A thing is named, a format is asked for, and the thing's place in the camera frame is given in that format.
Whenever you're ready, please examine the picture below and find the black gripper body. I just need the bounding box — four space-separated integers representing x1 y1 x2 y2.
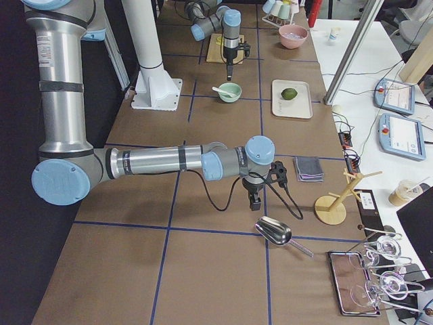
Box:
242 176 264 200
223 37 239 66

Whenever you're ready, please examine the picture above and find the pink bowl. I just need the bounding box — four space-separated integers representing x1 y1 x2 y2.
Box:
278 24 309 49

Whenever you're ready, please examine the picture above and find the black power strip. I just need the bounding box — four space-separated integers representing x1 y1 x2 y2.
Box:
338 131 361 175

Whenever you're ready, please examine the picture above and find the white camera pole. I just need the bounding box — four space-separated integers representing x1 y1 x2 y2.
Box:
122 1 183 111

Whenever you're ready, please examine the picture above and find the lower glass on rack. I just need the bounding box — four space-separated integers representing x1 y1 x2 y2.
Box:
350 272 408 309

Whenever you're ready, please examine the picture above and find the grey aluminium post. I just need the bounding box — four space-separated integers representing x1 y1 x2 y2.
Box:
323 0 384 106

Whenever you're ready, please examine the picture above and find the light green bowl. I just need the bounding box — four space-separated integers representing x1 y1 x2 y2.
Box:
217 82 243 104

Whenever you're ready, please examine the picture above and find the glass on rack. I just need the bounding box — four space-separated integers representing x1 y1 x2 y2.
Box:
364 236 401 267
350 272 408 309

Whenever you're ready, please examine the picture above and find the cream rabbit tray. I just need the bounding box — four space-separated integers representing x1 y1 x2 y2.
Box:
271 79 313 119

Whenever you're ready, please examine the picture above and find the white plastic spoon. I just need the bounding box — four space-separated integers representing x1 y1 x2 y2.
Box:
212 87 237 98

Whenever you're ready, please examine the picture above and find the grey folded cloth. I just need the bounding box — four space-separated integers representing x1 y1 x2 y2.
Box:
294 156 324 182

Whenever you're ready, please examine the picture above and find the upper glass on rack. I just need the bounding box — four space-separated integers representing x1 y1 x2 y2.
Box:
364 236 401 267

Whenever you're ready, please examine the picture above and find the near blue tablet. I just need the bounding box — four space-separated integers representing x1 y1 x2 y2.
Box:
378 113 426 161

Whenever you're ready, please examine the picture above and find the wooden round stand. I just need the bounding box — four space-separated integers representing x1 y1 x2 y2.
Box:
314 169 382 225

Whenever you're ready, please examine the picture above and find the green avocado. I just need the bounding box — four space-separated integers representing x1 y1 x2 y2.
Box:
281 88 298 101

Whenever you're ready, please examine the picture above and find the cream cup on desk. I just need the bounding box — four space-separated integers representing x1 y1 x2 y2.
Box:
328 26 341 45

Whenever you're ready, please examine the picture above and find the far blue tablet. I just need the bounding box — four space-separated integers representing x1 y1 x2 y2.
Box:
373 79 415 116

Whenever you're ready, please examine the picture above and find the blue tablet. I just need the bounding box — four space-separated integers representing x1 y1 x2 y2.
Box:
373 79 415 116
378 113 426 161

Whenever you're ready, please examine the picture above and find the black framed box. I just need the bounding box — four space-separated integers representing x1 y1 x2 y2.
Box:
327 251 381 318

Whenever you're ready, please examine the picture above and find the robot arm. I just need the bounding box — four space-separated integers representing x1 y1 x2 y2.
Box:
184 1 250 81
24 1 275 211

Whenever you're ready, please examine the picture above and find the bamboo cutting board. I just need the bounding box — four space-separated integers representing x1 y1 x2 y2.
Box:
206 33 244 64

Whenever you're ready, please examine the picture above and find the white wire cup rack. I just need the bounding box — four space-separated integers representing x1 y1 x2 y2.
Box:
262 0 300 27

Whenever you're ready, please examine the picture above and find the iced coffee cup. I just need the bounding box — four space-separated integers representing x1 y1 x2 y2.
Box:
388 179 431 207

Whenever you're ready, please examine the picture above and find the clear ice cubes pile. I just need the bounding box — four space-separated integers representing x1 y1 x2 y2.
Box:
282 32 304 40

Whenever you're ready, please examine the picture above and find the black laptop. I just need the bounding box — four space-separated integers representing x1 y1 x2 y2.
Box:
396 188 433 271

